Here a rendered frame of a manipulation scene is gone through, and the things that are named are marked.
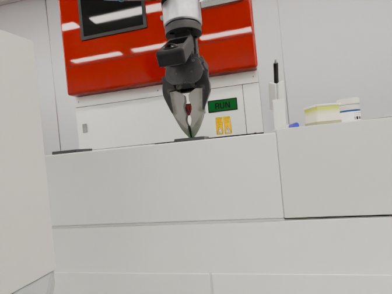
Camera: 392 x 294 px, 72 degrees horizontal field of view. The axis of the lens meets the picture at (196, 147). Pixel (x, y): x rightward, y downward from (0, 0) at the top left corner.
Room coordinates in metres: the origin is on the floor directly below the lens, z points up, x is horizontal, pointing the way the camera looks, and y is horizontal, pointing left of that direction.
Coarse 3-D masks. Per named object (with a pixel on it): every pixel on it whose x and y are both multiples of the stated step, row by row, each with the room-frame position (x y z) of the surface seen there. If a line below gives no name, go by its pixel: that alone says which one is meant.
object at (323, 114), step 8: (320, 104) 0.75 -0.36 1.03; (328, 104) 0.75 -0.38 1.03; (336, 104) 0.75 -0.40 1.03; (304, 112) 0.82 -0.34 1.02; (312, 112) 0.77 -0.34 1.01; (320, 112) 0.75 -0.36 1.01; (328, 112) 0.75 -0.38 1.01; (336, 112) 0.75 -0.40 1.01; (312, 120) 0.77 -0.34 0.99; (320, 120) 0.75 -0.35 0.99; (328, 120) 0.75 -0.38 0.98; (336, 120) 0.75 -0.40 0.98
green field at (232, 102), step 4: (220, 100) 1.07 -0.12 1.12; (224, 100) 1.07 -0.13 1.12; (228, 100) 1.07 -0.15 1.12; (232, 100) 1.06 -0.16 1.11; (212, 104) 1.08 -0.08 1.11; (216, 104) 1.08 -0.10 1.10; (220, 104) 1.07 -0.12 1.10; (224, 104) 1.07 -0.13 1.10; (228, 104) 1.07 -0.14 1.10; (232, 104) 1.06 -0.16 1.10; (212, 108) 1.08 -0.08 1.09; (216, 108) 1.08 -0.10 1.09; (220, 108) 1.07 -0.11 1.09; (224, 108) 1.07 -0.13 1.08; (228, 108) 1.07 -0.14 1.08; (232, 108) 1.06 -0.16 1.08
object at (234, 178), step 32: (64, 160) 0.52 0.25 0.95; (96, 160) 0.50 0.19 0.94; (128, 160) 0.49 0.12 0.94; (160, 160) 0.47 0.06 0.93; (192, 160) 0.46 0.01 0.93; (224, 160) 0.45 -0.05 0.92; (256, 160) 0.44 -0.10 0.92; (64, 192) 0.52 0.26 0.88; (96, 192) 0.50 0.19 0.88; (128, 192) 0.49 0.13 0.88; (160, 192) 0.48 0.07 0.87; (192, 192) 0.46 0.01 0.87; (224, 192) 0.45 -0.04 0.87; (256, 192) 0.44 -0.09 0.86; (64, 224) 0.52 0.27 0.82; (96, 224) 0.50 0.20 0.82
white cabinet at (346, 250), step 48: (96, 240) 0.50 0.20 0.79; (144, 240) 0.48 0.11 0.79; (192, 240) 0.46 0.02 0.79; (240, 240) 0.45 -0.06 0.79; (288, 240) 0.43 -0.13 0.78; (336, 240) 0.42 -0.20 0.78; (384, 240) 0.40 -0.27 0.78; (96, 288) 0.50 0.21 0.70; (144, 288) 0.48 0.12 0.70; (192, 288) 0.46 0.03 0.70; (240, 288) 0.45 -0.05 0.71; (288, 288) 0.43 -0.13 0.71; (336, 288) 0.41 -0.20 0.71; (384, 288) 0.40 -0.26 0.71
